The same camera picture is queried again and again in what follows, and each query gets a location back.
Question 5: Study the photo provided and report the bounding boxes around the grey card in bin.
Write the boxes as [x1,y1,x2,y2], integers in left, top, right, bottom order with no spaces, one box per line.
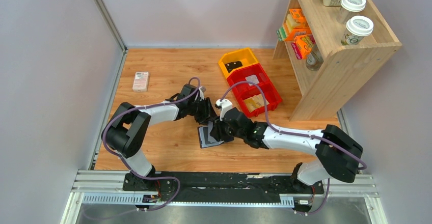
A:
[245,74,259,86]

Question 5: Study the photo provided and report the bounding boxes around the green orange boxes on shelf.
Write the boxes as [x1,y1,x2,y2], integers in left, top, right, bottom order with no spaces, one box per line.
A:
[276,9,311,41]

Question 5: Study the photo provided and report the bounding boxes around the paper cup white lid rear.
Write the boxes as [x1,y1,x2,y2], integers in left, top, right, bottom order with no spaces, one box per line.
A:
[336,0,366,24]

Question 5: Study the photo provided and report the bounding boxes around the white red small box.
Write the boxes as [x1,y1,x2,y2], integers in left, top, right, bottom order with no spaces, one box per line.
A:
[132,72,150,92]

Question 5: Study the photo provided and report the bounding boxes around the orange snack box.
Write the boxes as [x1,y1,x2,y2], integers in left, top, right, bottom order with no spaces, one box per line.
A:
[291,34,315,60]

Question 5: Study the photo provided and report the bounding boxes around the glass bottle on shelf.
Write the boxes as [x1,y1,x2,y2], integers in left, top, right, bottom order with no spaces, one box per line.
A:
[305,44,323,71]

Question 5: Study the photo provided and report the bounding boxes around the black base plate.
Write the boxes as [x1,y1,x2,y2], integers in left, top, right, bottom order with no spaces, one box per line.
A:
[122,172,325,204]

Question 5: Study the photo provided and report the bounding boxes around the black item in yellow bin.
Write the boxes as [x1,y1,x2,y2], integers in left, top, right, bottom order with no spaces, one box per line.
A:
[225,61,243,74]

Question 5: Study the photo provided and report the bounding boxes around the red plastic bin front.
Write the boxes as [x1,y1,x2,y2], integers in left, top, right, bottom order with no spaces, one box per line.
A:
[234,83,282,118]

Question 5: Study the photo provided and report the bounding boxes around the red plastic bin middle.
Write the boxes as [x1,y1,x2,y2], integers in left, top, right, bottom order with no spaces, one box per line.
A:
[227,64,271,95]

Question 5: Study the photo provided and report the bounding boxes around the wooden shelf unit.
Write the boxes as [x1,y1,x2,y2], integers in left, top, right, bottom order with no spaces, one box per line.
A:
[273,0,402,121]

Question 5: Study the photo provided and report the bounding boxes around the yellow plastic bin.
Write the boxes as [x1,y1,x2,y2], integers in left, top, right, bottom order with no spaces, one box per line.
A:
[218,47,259,78]

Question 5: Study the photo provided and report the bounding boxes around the red plastic bin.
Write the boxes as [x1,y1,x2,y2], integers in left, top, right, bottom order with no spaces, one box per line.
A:
[234,83,282,118]
[227,64,271,95]

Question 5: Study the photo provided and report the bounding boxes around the paper cup white lid front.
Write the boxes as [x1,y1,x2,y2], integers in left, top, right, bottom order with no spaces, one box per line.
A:
[341,15,374,45]

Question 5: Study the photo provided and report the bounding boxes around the navy blue card holder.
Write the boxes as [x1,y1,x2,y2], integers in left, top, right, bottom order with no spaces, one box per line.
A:
[198,122,234,148]

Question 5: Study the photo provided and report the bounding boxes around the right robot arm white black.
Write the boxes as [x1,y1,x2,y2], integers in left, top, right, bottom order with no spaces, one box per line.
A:
[209,108,365,186]

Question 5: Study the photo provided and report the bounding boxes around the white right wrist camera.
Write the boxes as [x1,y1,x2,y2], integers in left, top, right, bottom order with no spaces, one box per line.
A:
[215,99,233,121]

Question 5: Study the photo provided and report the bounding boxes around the aluminium rail frame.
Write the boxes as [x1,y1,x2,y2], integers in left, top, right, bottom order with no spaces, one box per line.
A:
[61,170,387,223]

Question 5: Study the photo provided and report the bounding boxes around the gold credit cards in bin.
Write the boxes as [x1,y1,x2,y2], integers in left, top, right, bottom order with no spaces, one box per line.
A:
[244,94,269,114]

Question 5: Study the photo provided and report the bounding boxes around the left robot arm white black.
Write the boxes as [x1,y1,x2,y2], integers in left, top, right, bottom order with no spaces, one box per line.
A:
[101,84,217,179]

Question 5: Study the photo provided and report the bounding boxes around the paper cup white lid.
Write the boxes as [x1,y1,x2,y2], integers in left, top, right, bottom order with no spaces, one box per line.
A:
[336,0,366,24]
[341,15,374,45]

